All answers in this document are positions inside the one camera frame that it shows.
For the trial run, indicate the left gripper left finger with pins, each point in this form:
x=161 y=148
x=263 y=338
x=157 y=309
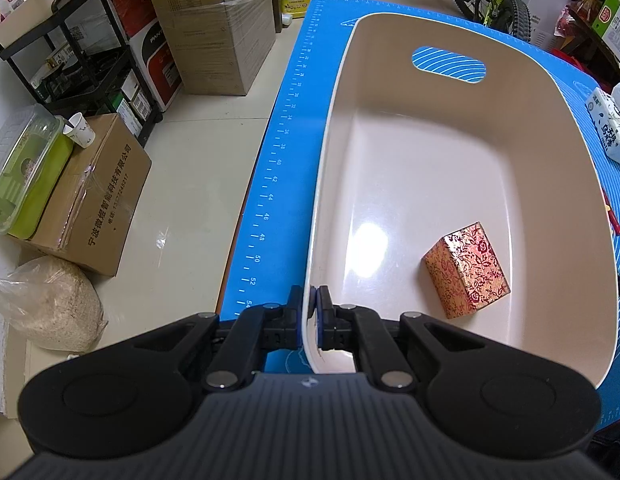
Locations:
x=240 y=347

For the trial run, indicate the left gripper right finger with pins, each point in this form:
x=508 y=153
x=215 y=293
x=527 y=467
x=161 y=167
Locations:
x=345 y=337

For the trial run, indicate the red floral patterned box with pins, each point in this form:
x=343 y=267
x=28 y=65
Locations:
x=466 y=272

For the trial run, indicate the beige plastic storage bin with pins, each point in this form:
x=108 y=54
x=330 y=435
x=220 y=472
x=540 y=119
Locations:
x=433 y=127

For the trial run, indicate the red Ultraman figure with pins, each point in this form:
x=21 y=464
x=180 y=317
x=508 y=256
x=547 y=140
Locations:
x=614 y=222

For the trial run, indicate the floor cardboard box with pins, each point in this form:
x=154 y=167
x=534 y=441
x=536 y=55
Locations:
x=87 y=216

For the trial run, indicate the bag of grain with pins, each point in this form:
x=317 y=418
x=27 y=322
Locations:
x=53 y=304

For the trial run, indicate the white paper cup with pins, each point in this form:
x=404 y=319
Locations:
x=79 y=131

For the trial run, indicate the green lidded plastic container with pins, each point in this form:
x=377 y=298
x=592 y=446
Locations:
x=33 y=154

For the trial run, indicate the large stacked cardboard box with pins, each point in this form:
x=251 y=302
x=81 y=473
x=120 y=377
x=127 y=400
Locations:
x=219 y=46

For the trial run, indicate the black metal shelf rack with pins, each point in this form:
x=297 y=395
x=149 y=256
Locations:
x=77 y=60

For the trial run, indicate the white tissue box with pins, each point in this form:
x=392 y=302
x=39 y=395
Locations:
x=604 y=110

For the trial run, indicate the dark wooden side table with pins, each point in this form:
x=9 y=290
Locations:
x=582 y=45

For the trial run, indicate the green white product box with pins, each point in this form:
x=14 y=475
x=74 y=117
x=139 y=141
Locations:
x=607 y=26

